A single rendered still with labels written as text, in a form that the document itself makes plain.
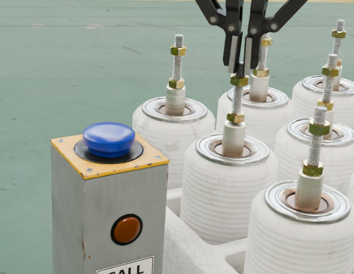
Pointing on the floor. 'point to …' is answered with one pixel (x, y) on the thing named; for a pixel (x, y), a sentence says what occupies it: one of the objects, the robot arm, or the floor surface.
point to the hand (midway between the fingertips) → (242, 53)
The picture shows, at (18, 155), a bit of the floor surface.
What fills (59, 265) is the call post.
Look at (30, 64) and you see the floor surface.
